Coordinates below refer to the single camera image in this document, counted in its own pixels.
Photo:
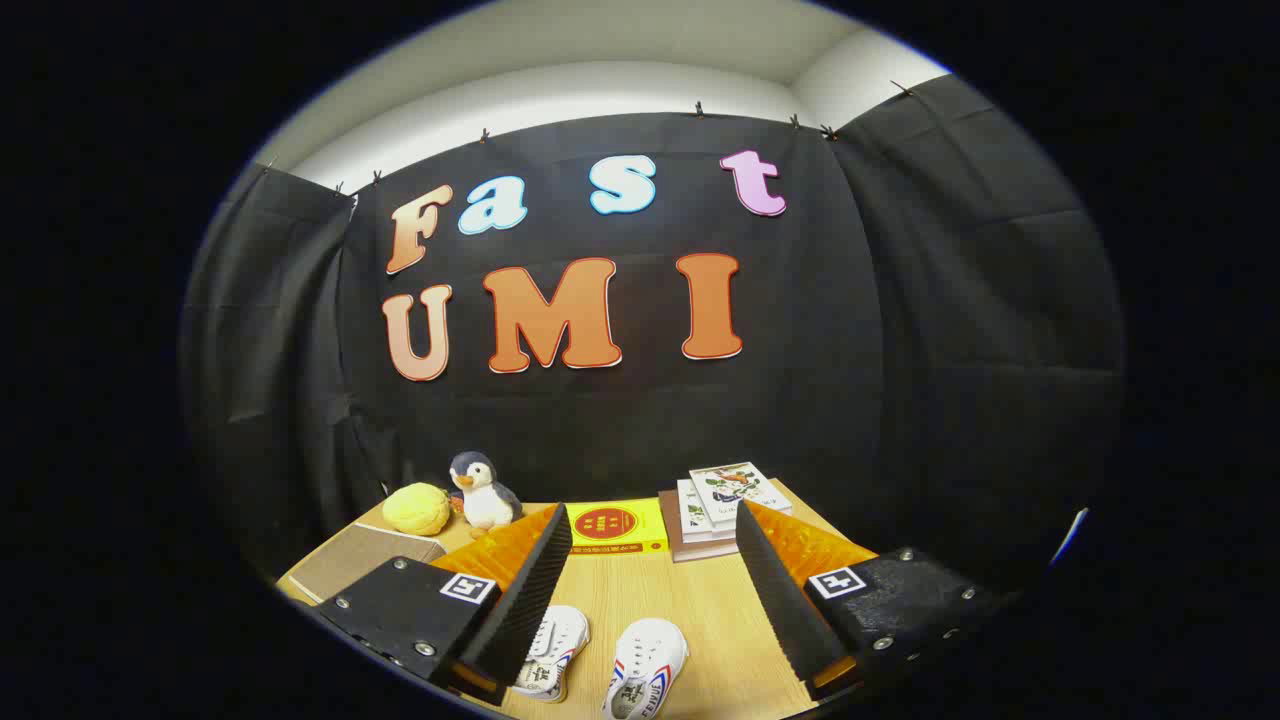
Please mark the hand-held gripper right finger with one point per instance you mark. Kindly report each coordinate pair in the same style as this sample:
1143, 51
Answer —
780, 600

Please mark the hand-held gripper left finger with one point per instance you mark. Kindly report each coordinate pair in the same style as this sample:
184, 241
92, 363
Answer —
525, 600

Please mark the white canvas shoe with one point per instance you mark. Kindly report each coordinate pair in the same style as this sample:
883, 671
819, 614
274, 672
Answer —
650, 650
555, 640

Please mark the beige storage box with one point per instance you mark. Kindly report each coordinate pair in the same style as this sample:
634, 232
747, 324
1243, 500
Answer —
360, 560

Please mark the grey white penguin plush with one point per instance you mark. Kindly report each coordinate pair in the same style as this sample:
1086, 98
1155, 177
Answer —
488, 505

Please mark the yellow book with red circle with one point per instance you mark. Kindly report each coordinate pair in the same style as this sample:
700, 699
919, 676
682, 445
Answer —
610, 525

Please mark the white illustrated cover book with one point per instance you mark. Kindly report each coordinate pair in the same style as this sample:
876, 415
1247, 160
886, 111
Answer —
735, 490

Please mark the yellow round plush toy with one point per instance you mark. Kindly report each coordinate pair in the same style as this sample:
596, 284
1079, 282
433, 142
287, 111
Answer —
415, 510

